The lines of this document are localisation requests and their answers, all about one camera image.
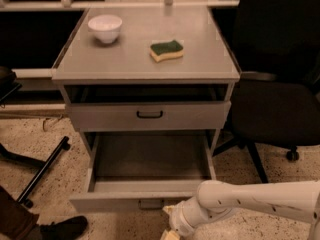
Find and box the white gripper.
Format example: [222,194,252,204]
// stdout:
[160,197,237,240]

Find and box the grey drawer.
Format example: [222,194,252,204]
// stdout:
[70,131,215,213]
[66,101,231,132]

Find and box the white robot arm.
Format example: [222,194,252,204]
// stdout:
[160,180,320,240]

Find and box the grey drawer cabinet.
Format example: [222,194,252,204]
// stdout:
[50,5,241,158]

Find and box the black shoe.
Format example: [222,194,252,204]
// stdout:
[40,216,88,240]

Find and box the black office chair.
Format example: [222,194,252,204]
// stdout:
[215,0,320,183]

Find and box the green and yellow sponge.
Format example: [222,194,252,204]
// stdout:
[150,40,184,62]

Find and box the white ceramic bowl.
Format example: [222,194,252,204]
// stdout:
[88,14,122,44]

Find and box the black chair base left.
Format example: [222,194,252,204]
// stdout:
[0,66,70,208]

